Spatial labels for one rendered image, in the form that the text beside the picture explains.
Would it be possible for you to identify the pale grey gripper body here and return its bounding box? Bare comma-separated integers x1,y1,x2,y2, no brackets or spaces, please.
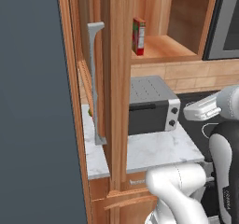
183,94,223,122

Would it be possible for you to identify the red cereal box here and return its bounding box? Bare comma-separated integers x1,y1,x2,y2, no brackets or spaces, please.
131,16,147,57

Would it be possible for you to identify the black hob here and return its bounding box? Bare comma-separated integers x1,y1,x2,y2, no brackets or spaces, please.
176,91,239,210

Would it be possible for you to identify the silver black toaster oven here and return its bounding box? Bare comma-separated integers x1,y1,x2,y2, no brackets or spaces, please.
128,75,182,136

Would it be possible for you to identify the grey microwave oven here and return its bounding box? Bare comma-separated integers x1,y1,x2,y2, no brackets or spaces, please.
202,0,239,62

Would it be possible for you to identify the wooden drawer front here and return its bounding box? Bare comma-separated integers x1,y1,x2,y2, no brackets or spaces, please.
89,171,148,202

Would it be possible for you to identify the wooden base cabinet door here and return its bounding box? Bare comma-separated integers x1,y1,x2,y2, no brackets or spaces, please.
91,193,159,224

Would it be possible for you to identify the open wooden wall cabinet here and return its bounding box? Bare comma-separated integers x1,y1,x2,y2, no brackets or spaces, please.
130,0,220,65

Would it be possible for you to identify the silver drawer handle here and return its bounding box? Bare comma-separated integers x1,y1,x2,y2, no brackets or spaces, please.
128,178,147,186

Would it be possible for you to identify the grey cabinet door handle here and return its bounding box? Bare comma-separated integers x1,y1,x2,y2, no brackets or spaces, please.
87,21,108,147

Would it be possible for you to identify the wooden base cabinet handle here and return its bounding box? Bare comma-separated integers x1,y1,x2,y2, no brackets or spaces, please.
104,197,158,211

